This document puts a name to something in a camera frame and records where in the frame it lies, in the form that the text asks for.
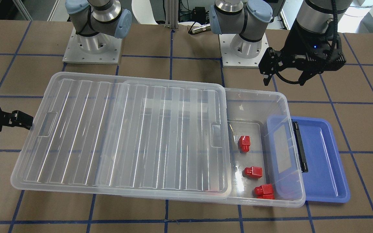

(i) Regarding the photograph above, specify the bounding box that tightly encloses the aluminium frame post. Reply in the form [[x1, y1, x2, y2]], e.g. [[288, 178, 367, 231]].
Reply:
[[164, 0, 180, 31]]

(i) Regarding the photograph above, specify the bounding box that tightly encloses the red block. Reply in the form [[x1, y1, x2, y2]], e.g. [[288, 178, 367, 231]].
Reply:
[[243, 166, 263, 179], [238, 135, 251, 153], [254, 184, 275, 200]]

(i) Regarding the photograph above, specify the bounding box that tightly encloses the clear plastic box lid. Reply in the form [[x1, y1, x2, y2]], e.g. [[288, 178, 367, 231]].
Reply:
[[10, 72, 232, 202]]

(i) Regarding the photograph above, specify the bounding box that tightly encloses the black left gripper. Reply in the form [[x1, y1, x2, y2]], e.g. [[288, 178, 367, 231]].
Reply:
[[259, 23, 346, 86]]

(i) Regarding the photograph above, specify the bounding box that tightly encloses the clear plastic storage box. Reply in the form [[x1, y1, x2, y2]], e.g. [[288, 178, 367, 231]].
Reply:
[[119, 87, 306, 208]]

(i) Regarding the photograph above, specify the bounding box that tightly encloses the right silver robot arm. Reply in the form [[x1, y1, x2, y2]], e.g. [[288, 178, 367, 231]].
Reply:
[[0, 0, 132, 131]]

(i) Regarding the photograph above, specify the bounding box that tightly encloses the red block in box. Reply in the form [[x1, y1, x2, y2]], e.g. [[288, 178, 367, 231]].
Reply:
[[243, 166, 263, 179]]

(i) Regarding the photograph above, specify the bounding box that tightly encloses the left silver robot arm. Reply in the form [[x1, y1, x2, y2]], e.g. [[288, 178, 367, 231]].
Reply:
[[209, 0, 351, 86]]

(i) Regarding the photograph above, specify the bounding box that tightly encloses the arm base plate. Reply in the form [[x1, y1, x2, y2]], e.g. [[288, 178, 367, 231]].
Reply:
[[62, 28, 123, 65], [219, 34, 268, 69]]

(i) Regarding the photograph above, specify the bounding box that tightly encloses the blue plastic tray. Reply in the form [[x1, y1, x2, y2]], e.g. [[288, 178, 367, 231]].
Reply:
[[266, 115, 351, 203]]

